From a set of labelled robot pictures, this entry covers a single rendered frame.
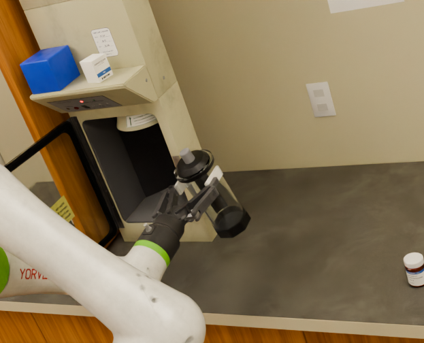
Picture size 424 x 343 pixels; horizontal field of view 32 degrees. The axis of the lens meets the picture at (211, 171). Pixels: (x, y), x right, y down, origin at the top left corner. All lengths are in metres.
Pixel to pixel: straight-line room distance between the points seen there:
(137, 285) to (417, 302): 0.75
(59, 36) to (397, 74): 0.95
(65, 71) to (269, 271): 0.76
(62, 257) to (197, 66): 1.26
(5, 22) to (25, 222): 0.93
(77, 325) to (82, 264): 1.03
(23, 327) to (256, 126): 0.98
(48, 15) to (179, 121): 0.45
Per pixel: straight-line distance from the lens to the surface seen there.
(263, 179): 2.39
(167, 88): 2.00
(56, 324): 2.32
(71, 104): 2.03
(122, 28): 1.92
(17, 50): 2.11
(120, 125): 2.10
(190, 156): 1.80
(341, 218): 2.08
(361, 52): 2.17
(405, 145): 2.28
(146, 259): 1.63
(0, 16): 2.09
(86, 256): 1.24
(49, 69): 1.96
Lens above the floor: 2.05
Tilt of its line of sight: 26 degrees down
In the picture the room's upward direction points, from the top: 20 degrees counter-clockwise
